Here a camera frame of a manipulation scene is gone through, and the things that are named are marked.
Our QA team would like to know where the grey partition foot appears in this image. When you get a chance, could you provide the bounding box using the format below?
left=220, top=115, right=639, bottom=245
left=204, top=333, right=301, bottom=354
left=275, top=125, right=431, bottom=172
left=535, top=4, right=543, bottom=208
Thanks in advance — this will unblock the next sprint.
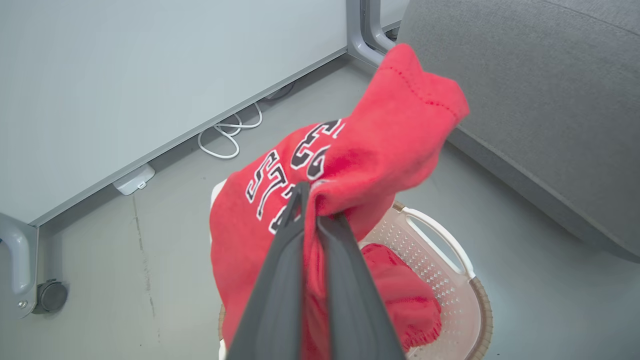
left=0, top=212, right=40, bottom=321

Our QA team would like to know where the grey fabric sofa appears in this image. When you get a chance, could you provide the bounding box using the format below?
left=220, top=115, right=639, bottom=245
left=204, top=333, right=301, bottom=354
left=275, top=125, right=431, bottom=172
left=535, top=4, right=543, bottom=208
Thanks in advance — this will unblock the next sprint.
left=397, top=0, right=640, bottom=264

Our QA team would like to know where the white perforated laundry basket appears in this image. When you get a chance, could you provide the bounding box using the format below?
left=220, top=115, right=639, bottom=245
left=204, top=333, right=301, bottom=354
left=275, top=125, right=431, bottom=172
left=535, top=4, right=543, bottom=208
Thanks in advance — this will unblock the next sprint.
left=210, top=180, right=494, bottom=360

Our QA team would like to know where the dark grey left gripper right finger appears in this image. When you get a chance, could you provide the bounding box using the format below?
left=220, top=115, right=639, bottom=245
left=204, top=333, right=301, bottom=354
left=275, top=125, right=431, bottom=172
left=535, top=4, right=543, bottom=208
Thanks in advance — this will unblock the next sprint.
left=317, top=212, right=407, bottom=360

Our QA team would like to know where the black caster wheel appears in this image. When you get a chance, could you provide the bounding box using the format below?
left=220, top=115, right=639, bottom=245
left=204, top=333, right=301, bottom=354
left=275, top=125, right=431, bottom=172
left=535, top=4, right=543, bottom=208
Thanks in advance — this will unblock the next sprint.
left=32, top=279, right=70, bottom=315

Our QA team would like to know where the white power adapter box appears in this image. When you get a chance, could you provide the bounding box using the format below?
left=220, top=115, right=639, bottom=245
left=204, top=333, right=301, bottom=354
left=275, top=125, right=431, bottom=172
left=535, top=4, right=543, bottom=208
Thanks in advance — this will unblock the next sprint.
left=112, top=163, right=156, bottom=196

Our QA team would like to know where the white power cable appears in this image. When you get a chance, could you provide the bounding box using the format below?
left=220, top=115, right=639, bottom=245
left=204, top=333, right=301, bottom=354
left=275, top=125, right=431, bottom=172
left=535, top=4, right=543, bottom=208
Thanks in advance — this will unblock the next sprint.
left=197, top=102, right=264, bottom=160

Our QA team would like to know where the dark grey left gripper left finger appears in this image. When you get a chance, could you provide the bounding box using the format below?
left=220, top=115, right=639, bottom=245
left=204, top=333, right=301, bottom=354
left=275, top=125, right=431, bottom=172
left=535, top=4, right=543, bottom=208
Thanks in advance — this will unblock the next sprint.
left=225, top=181, right=312, bottom=360

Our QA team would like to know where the red sweatshirt with black letters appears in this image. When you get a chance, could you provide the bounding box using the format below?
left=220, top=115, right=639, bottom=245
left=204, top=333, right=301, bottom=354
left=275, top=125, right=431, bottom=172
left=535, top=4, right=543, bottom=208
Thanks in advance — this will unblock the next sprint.
left=209, top=43, right=471, bottom=360

